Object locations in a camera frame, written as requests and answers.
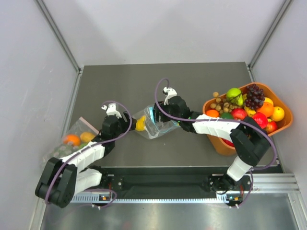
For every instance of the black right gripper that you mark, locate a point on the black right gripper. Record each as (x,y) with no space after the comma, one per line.
(158,112)

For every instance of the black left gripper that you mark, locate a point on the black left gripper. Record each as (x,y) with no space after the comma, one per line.
(126,124)

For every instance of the fake yellow lemon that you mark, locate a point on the fake yellow lemon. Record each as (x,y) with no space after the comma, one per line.
(140,124)
(278,114)

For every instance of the clear zip bag blue seal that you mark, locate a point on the clear zip bag blue seal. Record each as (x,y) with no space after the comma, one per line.
(154,130)

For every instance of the fake green pear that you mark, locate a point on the fake green pear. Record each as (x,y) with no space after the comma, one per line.
(234,94)

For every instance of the fake dark grapes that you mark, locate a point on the fake dark grapes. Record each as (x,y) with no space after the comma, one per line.
(254,98)

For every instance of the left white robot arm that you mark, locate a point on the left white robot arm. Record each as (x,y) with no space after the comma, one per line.
(65,177)

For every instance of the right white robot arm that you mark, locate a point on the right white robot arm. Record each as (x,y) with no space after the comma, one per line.
(250,141)

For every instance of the fake yellow fruit pink bag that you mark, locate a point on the fake yellow fruit pink bag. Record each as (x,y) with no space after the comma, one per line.
(86,137)

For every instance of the fake orange left in bin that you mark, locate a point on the fake orange left in bin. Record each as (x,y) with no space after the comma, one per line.
(212,113)

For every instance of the clear zip bag pink seal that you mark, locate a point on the clear zip bag pink seal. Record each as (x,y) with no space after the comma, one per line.
(60,149)

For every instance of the fake orange in pink bag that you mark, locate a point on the fake orange in pink bag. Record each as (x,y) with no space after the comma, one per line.
(72,139)

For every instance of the fake brown longan bunch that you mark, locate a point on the fake brown longan bunch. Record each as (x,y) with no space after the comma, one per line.
(224,104)

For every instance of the fake green lime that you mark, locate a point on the fake green lime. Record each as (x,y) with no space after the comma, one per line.
(226,116)

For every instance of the fake red apple bin front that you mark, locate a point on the fake red apple bin front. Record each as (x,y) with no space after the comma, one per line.
(229,143)

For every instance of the fake red apple top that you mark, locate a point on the fake red apple top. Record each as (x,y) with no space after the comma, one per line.
(239,114)

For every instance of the fake large orange in bin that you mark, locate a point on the fake large orange in bin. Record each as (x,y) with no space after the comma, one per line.
(267,109)

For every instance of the fake small red peach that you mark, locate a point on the fake small red peach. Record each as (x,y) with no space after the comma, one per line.
(271,127)

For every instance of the fake yellow lemon in bin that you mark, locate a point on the fake yellow lemon in bin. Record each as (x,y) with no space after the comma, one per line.
(278,114)

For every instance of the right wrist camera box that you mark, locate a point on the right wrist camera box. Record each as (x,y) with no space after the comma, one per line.
(169,92)

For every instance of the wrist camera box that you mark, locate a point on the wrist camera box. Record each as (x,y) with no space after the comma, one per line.
(111,109)
(169,92)

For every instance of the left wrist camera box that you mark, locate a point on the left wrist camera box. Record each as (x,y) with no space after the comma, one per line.
(111,109)

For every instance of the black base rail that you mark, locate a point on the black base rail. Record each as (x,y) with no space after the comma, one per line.
(166,182)

